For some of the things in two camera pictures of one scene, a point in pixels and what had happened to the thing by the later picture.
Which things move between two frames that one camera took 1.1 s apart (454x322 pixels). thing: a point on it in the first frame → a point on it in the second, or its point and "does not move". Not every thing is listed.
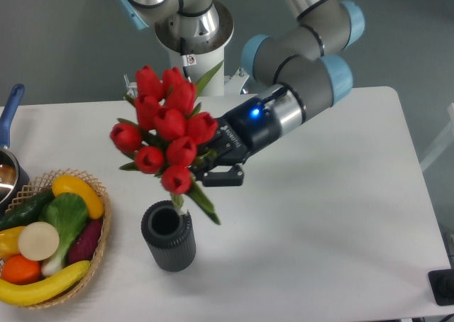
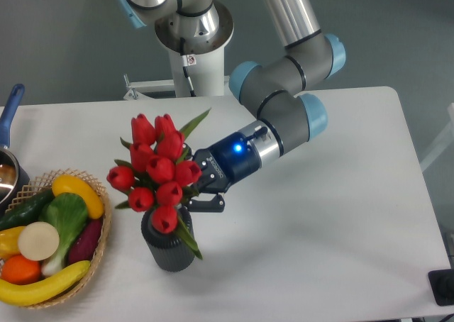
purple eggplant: (85, 243) does not move
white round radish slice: (38, 240) does not move
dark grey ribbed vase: (170, 236) does not move
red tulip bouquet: (168, 136) → (156, 179)
